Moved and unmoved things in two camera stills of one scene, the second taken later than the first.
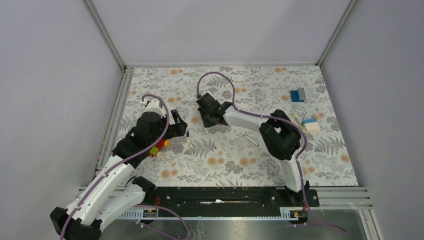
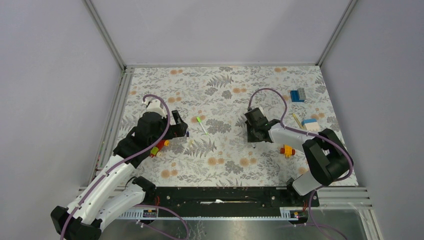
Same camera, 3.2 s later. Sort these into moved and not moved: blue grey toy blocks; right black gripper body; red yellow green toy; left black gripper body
Moved: right black gripper body
Not moved: blue grey toy blocks; red yellow green toy; left black gripper body
